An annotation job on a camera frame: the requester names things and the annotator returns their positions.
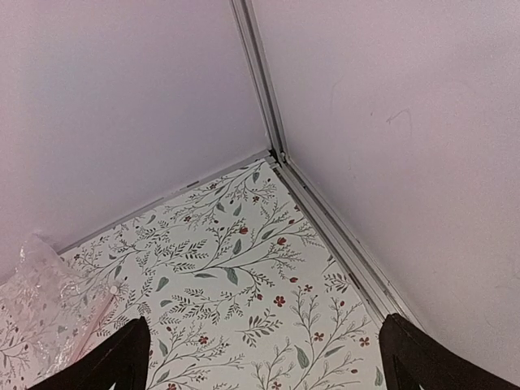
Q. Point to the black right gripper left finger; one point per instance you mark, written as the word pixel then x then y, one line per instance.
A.
pixel 119 362

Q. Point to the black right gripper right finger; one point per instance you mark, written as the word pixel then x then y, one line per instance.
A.
pixel 413 360

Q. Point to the clear pink zip top bag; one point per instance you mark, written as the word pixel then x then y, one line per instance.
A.
pixel 48 313

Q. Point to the floral patterned table mat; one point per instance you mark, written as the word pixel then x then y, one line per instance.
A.
pixel 238 290

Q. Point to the aluminium table edge rail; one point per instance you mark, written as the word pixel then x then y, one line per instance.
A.
pixel 377 291

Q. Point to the right rear aluminium frame post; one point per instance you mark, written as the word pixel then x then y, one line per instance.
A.
pixel 257 61

